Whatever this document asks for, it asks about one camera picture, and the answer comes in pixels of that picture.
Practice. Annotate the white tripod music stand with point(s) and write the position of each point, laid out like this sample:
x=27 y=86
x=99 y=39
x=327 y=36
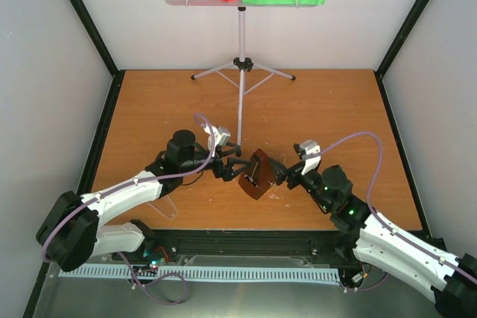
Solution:
x=242 y=62

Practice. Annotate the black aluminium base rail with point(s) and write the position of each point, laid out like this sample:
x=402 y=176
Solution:
x=142 y=244

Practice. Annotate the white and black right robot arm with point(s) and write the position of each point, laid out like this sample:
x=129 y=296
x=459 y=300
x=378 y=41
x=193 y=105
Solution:
x=445 y=279

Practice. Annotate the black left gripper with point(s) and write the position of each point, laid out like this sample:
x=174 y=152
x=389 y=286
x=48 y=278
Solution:
x=226 y=173

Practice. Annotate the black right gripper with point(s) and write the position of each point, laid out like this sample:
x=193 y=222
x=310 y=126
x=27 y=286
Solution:
x=294 y=172

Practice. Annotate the clear plastic metronome cover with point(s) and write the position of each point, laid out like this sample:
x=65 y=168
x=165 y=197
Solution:
x=164 y=206

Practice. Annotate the light blue slotted cable duct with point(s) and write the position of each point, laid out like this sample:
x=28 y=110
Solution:
x=209 y=274

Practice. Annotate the small green circuit board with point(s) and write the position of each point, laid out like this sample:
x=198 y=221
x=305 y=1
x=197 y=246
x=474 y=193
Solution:
x=155 y=263

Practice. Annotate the brown wooden metronome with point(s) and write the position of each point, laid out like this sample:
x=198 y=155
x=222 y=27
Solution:
x=259 y=176

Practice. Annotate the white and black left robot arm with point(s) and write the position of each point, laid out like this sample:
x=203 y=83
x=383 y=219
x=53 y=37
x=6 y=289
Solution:
x=77 y=226

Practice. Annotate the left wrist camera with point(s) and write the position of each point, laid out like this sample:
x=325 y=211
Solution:
x=218 y=136

